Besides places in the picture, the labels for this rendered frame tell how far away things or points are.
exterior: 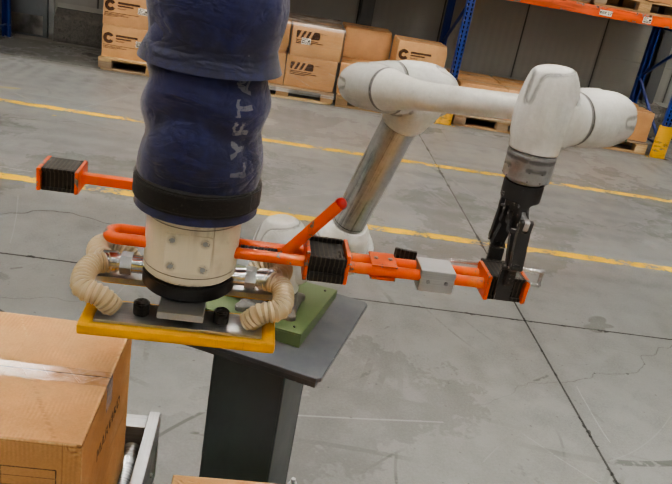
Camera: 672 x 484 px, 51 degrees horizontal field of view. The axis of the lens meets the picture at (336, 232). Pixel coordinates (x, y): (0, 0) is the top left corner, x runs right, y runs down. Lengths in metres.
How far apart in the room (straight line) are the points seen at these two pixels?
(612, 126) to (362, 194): 0.82
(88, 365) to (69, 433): 0.21
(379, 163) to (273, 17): 0.86
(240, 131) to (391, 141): 0.77
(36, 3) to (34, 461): 9.00
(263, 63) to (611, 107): 0.64
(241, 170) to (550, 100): 0.54
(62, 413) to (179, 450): 1.41
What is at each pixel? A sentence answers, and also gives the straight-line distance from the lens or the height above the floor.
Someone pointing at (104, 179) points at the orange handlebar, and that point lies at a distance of 1.59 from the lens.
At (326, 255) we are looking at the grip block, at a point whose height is 1.28.
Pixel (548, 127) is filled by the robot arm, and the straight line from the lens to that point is 1.30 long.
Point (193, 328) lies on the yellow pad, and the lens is 1.28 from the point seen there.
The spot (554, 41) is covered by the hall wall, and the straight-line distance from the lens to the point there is 10.26.
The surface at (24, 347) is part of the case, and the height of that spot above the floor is 0.95.
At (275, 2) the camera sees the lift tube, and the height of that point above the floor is 1.72.
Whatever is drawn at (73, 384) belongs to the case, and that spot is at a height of 0.95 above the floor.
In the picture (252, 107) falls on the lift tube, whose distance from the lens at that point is 1.18.
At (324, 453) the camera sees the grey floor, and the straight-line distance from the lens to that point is 2.88.
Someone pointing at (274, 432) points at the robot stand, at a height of 0.43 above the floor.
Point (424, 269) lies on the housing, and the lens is 1.36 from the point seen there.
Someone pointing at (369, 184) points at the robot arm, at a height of 1.22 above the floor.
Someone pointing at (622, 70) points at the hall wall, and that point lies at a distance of 10.68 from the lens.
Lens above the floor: 1.83
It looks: 22 degrees down
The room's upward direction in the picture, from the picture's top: 10 degrees clockwise
